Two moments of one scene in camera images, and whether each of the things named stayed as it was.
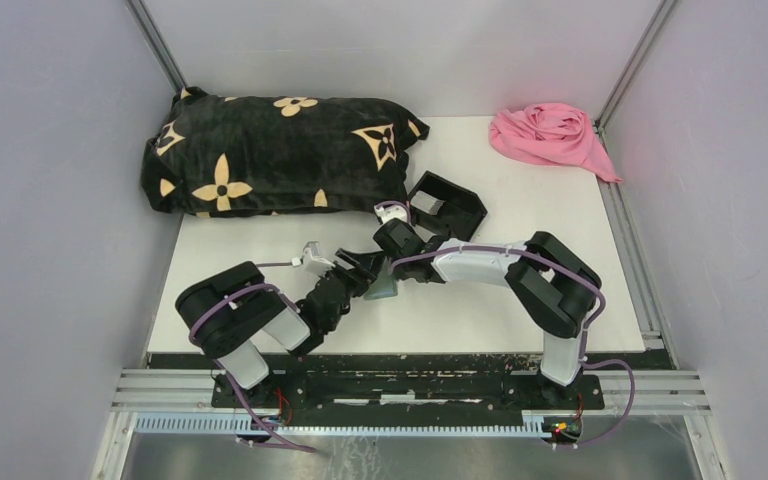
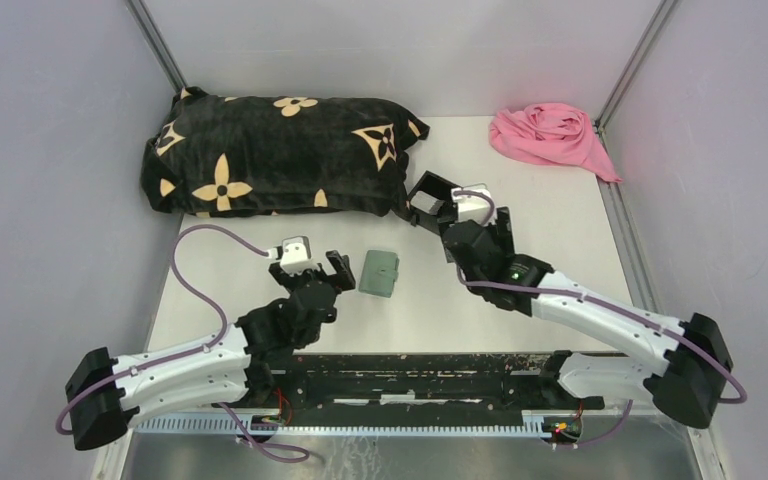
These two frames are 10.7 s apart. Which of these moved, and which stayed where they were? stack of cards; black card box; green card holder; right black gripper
Moved: right black gripper
Stayed: black card box; green card holder; stack of cards
